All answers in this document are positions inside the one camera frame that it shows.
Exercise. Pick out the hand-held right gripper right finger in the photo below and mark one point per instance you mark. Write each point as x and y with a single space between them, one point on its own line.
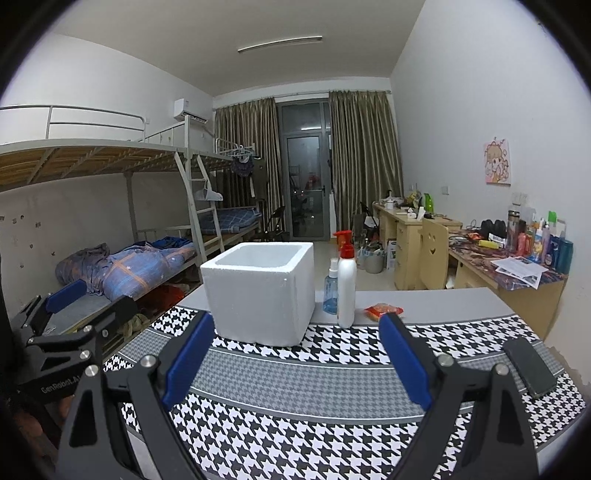
406 362

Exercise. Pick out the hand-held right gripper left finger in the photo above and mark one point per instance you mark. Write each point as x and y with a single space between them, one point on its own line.
189 360

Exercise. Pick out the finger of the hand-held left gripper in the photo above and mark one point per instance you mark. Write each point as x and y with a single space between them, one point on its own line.
67 293
117 314

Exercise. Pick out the white foam box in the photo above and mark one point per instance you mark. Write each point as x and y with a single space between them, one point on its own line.
258 300

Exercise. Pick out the red bag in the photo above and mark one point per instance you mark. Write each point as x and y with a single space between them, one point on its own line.
161 297

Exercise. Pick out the blue plaid quilt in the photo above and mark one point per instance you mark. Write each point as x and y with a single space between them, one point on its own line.
134 267

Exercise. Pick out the red snack packet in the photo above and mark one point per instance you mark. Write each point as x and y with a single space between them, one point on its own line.
376 311

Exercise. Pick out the white pump bottle red top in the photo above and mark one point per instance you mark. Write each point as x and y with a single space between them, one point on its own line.
346 295

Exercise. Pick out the small blue spray bottle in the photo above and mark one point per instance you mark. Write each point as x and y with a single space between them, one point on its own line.
331 295

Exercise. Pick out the grey bucket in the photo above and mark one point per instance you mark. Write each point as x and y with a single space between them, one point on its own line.
375 262

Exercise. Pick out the wooden smiley chair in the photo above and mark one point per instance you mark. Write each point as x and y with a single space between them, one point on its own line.
434 258

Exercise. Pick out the white carton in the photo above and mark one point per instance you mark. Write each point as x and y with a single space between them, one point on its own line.
392 254

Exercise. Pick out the plain wooden desk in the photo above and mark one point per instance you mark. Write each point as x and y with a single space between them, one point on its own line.
401 249

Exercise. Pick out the houndstooth table mat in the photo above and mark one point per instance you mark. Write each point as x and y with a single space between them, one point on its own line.
300 415

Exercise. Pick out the black smartphone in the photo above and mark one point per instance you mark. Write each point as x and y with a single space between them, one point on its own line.
531 369

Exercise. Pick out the wooden desk with patterned cover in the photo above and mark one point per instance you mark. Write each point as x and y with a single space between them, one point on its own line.
517 304

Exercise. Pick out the large white metal bunk bed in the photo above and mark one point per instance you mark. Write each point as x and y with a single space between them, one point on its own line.
92 157

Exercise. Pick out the printed paper sheets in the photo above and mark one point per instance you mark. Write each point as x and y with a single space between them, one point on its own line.
517 270

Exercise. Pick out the yellow tube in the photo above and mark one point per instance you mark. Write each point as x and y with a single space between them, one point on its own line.
489 243

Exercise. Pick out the small white metal bunk bed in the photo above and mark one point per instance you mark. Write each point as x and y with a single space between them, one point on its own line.
238 217

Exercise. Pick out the black headphones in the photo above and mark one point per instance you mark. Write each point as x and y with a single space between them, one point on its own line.
493 229

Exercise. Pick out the green bottle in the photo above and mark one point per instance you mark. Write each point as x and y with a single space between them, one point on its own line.
429 203

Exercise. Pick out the black folding chair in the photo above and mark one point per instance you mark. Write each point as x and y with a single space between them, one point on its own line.
276 224

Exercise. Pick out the row of toiletry bottles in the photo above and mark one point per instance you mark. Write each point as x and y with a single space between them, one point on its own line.
545 244

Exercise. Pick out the dark hanging clothes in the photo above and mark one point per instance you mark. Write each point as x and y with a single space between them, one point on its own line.
243 167

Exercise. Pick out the wide brown curtain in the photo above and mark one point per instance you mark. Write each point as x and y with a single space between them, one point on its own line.
364 152

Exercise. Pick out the white air conditioner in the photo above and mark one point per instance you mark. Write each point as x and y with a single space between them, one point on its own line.
189 110

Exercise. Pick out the narrow brown curtain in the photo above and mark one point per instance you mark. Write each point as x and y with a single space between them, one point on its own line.
247 138

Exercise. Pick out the glass balcony door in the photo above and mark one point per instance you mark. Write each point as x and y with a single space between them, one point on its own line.
304 161

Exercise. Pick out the ceiling tube light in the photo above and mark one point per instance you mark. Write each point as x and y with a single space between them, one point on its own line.
279 45

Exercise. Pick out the wall socket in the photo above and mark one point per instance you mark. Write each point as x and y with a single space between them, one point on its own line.
518 199

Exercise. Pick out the cartoon wall poster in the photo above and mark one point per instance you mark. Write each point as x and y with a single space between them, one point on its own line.
497 161

